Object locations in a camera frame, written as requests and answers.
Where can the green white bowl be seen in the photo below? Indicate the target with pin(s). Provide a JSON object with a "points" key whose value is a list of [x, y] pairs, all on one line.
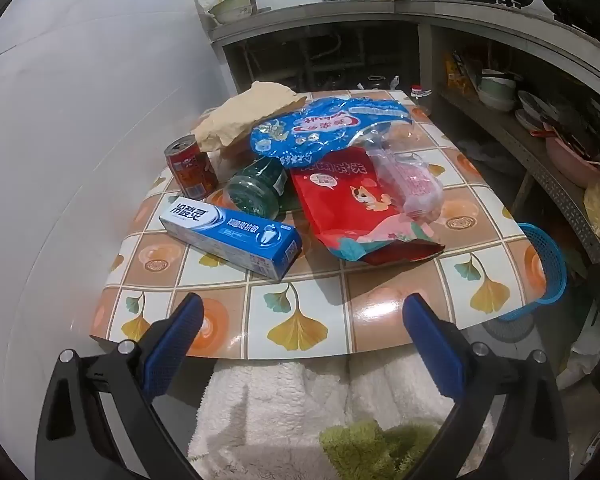
{"points": [[497, 92]]}

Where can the blue snack bag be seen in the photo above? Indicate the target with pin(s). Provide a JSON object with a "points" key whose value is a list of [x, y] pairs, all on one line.
{"points": [[320, 130]]}

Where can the white fleece clothing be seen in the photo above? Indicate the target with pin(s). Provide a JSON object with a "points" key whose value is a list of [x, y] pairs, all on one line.
{"points": [[260, 400]]}

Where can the grey rag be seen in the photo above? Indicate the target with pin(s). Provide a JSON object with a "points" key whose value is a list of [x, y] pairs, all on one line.
{"points": [[482, 150]]}

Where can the yellow snack packets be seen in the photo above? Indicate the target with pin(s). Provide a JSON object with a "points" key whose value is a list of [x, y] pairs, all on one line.
{"points": [[460, 75]]}

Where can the concrete kitchen counter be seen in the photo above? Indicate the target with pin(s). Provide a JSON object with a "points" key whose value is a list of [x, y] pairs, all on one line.
{"points": [[480, 22]]}

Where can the ginkgo print tablecloth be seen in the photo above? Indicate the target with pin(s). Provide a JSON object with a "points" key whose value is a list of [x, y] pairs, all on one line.
{"points": [[380, 300]]}

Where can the dark jar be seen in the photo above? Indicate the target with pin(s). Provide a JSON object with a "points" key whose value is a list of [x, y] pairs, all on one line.
{"points": [[376, 81]]}

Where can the green glass jar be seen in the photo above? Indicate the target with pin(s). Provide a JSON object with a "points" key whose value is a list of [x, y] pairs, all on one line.
{"points": [[252, 185]]}

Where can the pink basin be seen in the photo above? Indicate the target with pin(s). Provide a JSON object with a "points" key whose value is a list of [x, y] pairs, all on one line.
{"points": [[572, 160]]}

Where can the beige paper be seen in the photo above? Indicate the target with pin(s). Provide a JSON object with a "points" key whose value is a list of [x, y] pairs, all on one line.
{"points": [[245, 110]]}

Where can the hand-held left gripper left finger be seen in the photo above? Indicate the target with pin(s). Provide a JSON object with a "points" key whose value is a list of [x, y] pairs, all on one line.
{"points": [[175, 345]]}

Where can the stack of plates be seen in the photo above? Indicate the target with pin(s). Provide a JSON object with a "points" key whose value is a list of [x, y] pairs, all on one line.
{"points": [[532, 110]]}

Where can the blue white toothpaste box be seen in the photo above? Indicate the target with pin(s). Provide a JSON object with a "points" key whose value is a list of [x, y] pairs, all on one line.
{"points": [[230, 235]]}

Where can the red snack bag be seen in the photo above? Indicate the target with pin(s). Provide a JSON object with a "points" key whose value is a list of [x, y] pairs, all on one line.
{"points": [[340, 205]]}

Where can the cooking oil bottle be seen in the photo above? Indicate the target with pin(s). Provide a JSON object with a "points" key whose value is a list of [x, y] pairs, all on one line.
{"points": [[421, 96]]}

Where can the green fleece cloth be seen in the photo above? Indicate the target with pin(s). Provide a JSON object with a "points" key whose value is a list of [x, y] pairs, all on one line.
{"points": [[370, 447]]}

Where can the blue plastic basket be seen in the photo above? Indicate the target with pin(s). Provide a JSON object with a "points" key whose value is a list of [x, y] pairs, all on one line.
{"points": [[552, 260]]}

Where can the red drink can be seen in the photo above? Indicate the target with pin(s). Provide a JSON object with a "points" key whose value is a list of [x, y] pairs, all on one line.
{"points": [[190, 170]]}

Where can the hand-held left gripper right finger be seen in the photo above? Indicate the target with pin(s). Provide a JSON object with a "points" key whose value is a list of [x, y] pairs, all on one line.
{"points": [[430, 345]]}

